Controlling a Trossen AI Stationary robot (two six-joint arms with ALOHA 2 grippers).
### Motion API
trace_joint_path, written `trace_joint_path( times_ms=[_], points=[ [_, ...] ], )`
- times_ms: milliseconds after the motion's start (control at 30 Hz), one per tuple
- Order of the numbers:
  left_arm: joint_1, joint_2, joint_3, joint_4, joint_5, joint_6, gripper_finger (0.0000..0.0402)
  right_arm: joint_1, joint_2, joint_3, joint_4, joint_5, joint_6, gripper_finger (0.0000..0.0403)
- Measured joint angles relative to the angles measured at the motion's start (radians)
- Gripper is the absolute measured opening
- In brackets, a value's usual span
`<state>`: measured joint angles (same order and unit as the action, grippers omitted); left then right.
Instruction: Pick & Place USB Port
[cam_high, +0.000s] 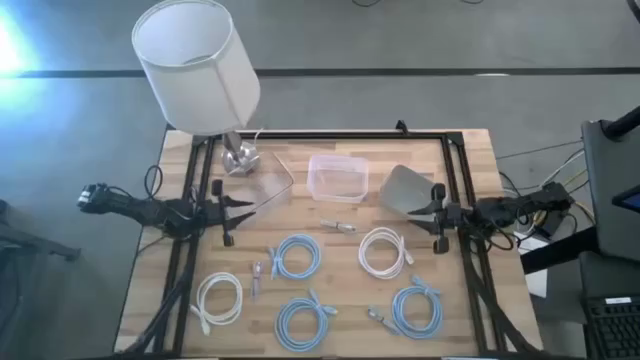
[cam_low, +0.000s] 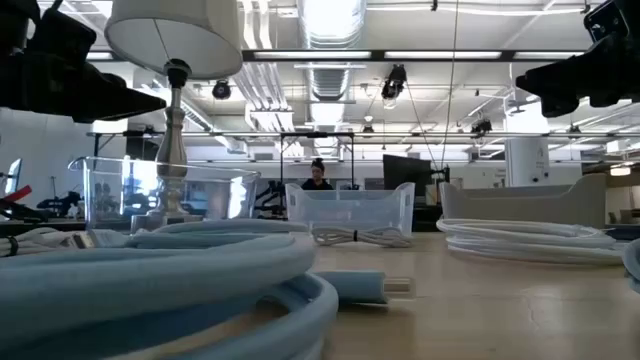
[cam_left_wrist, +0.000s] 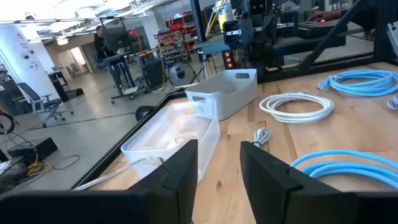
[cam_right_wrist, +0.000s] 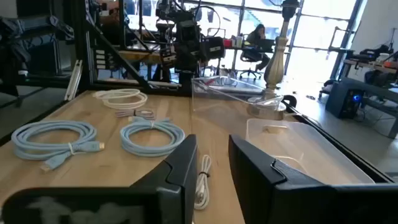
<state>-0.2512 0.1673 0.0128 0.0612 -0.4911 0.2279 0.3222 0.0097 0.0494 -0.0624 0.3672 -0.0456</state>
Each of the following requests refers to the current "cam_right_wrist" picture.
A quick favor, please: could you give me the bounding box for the short pinkish braided cable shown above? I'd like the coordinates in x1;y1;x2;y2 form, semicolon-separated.
114;108;156;121

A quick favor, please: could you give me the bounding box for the light blue cable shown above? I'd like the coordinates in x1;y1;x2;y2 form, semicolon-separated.
11;120;106;173
119;116;186;157

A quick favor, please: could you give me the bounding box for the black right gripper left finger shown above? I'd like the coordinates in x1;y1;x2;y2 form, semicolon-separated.
0;134;198;224

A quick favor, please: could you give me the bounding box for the black office chair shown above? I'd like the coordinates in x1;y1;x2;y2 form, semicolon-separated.
238;49;265;81

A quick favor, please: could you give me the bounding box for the white shade table lamp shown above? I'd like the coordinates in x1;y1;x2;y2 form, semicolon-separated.
247;0;301;121

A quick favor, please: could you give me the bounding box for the clear acrylic box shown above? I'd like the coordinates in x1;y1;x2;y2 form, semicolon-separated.
190;76;285;139

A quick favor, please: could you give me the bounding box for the white metal bar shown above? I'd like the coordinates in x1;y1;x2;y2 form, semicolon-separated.
64;59;83;101

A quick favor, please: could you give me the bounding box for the wooden background desk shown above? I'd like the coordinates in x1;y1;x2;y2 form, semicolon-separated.
341;58;398;78

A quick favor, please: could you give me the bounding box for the frosted plastic food container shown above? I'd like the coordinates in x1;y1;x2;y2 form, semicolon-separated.
244;118;376;187

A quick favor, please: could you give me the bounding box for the black aluminium table frame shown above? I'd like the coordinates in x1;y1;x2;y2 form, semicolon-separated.
63;0;396;184

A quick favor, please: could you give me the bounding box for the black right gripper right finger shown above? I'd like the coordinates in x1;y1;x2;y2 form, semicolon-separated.
228;134;398;224

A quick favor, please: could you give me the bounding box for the person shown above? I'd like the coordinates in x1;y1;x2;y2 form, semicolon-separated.
245;24;275;72

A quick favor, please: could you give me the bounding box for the black equipment rack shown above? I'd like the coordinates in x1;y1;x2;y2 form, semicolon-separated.
0;15;75;97

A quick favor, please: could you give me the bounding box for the black computer tower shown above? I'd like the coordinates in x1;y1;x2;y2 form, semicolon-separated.
325;79;365;119

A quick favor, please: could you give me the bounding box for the short white cable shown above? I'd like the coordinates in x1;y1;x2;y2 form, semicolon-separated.
193;154;213;211

